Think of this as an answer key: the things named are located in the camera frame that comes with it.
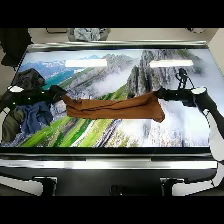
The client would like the blue garment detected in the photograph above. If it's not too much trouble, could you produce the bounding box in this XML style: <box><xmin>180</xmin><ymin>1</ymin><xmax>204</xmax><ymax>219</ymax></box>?
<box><xmin>20</xmin><ymin>101</ymin><xmax>54</xmax><ymax>135</ymax></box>

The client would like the olive green garment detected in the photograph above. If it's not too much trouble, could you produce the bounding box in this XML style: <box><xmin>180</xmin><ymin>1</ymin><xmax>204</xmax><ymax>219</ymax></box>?
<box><xmin>0</xmin><ymin>107</ymin><xmax>26</xmax><ymax>144</ymax></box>

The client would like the brown garment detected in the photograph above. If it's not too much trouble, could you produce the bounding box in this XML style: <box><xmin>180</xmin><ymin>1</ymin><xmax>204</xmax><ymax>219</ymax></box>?
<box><xmin>62</xmin><ymin>91</ymin><xmax>166</xmax><ymax>123</ymax></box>

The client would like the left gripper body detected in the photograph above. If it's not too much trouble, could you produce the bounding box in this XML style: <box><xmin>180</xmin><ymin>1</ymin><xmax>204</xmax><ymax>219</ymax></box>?
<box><xmin>49</xmin><ymin>85</ymin><xmax>68</xmax><ymax>102</ymax></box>

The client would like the grey garment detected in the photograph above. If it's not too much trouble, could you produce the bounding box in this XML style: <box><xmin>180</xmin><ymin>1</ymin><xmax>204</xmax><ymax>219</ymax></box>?
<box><xmin>67</xmin><ymin>28</ymin><xmax>111</xmax><ymax>42</ymax></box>

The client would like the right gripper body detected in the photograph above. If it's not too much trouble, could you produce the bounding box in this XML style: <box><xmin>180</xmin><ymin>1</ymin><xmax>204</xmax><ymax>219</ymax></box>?
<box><xmin>155</xmin><ymin>86</ymin><xmax>178</xmax><ymax>102</ymax></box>

